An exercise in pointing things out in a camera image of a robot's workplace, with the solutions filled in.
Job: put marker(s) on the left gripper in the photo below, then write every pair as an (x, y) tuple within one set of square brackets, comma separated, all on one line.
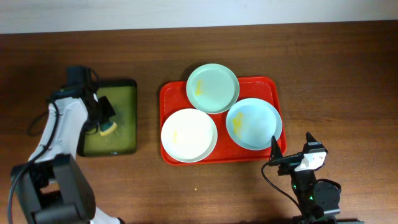
[(104, 109)]

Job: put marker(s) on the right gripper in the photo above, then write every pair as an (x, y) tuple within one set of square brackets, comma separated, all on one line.
[(286, 163)]

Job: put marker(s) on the green and yellow sponge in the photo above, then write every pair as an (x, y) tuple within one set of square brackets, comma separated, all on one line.
[(107, 128)]

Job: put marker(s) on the light blue plate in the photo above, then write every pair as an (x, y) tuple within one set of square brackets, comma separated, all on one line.
[(252, 123)]

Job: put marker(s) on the white plate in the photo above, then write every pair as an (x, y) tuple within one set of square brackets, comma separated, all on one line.
[(189, 135)]

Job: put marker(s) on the mint green plate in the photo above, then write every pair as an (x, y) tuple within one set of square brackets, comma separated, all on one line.
[(212, 88)]

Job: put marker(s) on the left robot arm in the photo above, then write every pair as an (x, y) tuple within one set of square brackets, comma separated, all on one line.
[(50, 186)]

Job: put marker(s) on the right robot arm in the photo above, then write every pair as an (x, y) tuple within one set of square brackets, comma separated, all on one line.
[(317, 199)]

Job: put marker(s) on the black tray with green liquid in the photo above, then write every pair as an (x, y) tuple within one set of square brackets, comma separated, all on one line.
[(122, 94)]

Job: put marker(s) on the red plastic tray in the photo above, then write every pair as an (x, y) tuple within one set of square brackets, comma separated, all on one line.
[(173, 97)]

